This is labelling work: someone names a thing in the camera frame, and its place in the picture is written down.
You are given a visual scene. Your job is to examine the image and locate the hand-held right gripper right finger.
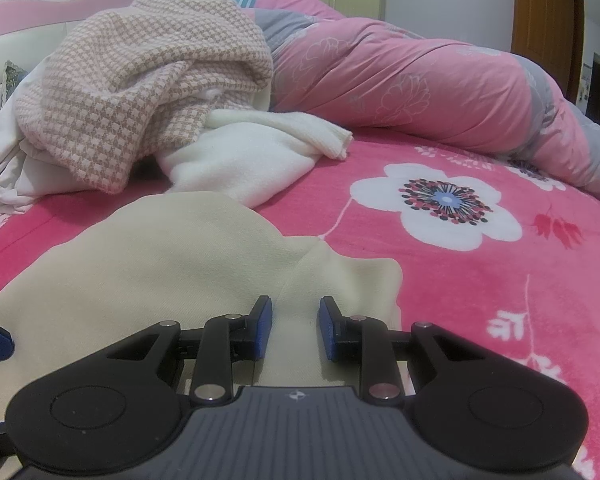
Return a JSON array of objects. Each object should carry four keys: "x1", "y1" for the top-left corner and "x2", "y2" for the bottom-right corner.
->
[{"x1": 319, "y1": 296, "x2": 486, "y2": 406}]

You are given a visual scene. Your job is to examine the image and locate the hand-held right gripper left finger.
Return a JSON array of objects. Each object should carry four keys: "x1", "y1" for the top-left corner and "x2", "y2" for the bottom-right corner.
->
[{"x1": 107, "y1": 296, "x2": 273, "y2": 406}]

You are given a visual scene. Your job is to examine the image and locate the beige zip jacket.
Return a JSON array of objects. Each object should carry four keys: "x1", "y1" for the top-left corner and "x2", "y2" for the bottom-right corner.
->
[{"x1": 0, "y1": 192, "x2": 403, "y2": 396}]

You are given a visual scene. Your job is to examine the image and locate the pink floral bed blanket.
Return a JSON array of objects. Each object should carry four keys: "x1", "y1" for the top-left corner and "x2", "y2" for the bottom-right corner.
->
[{"x1": 0, "y1": 127, "x2": 600, "y2": 480}]

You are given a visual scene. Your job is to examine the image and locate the white fleece garment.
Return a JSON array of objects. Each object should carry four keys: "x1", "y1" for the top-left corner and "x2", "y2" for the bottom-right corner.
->
[{"x1": 157, "y1": 109, "x2": 354, "y2": 209}]

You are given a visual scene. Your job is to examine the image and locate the pink and grey quilt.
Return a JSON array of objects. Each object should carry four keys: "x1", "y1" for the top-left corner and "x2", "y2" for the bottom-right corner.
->
[{"x1": 230, "y1": 0, "x2": 600, "y2": 206}]

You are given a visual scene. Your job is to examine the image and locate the green patterned pillow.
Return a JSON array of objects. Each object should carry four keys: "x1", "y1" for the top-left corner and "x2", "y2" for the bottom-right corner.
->
[{"x1": 1, "y1": 60, "x2": 28, "y2": 106}]

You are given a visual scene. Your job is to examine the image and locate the pink houndstooth knit garment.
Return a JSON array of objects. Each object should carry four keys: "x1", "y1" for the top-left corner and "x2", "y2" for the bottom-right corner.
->
[{"x1": 15, "y1": 0, "x2": 274, "y2": 195}]

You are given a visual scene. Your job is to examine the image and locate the pink and white headboard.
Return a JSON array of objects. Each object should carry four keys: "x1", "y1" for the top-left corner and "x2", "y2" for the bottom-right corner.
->
[{"x1": 0, "y1": 0, "x2": 148, "y2": 126}]

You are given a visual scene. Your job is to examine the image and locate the brown wooden door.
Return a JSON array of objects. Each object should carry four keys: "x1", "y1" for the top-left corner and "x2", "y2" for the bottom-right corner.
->
[{"x1": 510, "y1": 0, "x2": 578, "y2": 73}]

